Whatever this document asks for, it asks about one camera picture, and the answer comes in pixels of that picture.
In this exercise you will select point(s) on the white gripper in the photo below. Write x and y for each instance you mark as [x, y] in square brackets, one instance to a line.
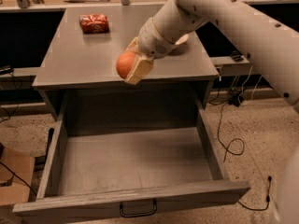
[153, 42]

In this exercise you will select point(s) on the orange fruit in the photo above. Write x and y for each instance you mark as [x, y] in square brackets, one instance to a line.
[124, 63]

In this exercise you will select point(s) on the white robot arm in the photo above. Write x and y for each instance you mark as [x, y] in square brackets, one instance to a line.
[271, 46]

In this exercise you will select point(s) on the open grey top drawer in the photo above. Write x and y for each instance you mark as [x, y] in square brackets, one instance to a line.
[109, 148]

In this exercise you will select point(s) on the white paper bowl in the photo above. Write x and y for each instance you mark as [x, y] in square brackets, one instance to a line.
[182, 40]

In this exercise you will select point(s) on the grey cabinet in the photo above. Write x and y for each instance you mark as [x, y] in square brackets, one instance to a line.
[78, 61]

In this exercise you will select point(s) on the red snack bag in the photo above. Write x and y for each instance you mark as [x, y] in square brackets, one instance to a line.
[94, 23]

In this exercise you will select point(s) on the black remote device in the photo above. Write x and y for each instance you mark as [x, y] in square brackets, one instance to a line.
[237, 56]

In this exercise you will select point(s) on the black power adapter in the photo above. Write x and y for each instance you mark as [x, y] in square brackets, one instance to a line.
[236, 100]

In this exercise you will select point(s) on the cardboard box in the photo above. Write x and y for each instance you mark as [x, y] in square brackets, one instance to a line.
[16, 172]

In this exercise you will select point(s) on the black drawer handle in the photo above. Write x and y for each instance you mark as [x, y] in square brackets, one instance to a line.
[134, 209]

